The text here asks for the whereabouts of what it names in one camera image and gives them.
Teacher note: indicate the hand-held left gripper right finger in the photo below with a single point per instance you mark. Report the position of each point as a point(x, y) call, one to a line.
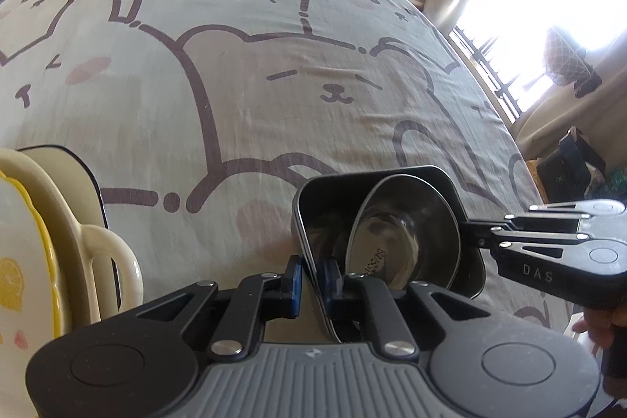
point(333, 286)

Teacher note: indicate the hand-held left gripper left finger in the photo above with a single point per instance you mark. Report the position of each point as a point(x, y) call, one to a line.
point(294, 290)

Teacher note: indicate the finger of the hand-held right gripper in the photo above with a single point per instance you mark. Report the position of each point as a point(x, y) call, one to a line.
point(553, 212)
point(529, 236)

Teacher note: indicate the rectangular steel tray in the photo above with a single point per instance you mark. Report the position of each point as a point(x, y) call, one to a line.
point(475, 273)

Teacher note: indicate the round steel bowl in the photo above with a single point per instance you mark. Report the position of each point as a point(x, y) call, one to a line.
point(406, 232)

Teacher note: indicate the white black-rimmed plate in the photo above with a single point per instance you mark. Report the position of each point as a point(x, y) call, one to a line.
point(73, 168)

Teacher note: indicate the lemon print yellow-rimmed bowl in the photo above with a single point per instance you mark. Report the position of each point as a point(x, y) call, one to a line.
point(19, 281)

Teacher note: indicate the person's right hand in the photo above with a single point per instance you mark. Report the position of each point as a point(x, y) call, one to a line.
point(595, 331)

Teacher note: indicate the black bag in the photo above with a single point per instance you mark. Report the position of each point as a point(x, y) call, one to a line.
point(568, 163)

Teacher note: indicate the black printed shirt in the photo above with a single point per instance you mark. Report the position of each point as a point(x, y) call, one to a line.
point(588, 82)

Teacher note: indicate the black window railing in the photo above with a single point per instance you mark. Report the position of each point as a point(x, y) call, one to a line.
point(494, 80)

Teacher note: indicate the patterned hanging garment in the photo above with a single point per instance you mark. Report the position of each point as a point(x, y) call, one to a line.
point(563, 55)

